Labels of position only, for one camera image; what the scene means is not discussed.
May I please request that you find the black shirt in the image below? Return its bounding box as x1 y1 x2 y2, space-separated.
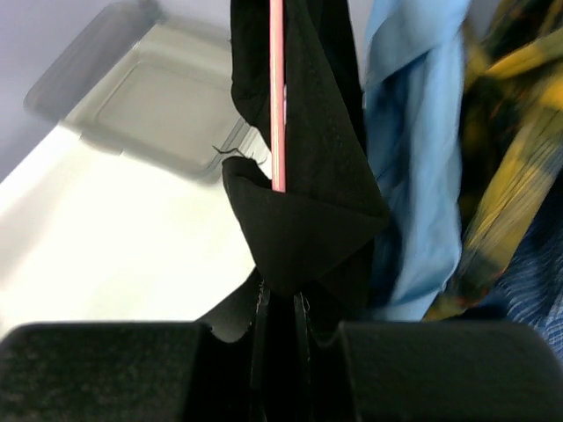
193 0 391 422

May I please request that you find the dark blue checked shirt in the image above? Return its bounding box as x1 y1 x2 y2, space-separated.
474 244 563 348

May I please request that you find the yellow plaid shirt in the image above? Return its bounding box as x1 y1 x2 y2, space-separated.
426 1 562 321

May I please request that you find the light blue shirt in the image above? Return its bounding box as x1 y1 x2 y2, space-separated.
364 1 469 321

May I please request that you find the pink wire hanger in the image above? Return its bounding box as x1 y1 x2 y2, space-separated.
269 0 286 193

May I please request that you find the clear plastic storage bin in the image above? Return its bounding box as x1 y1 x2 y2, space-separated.
25 1 268 183

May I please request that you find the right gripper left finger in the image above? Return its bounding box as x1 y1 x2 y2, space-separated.
0 322 213 422

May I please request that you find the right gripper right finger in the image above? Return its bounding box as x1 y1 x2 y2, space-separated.
340 323 562 421

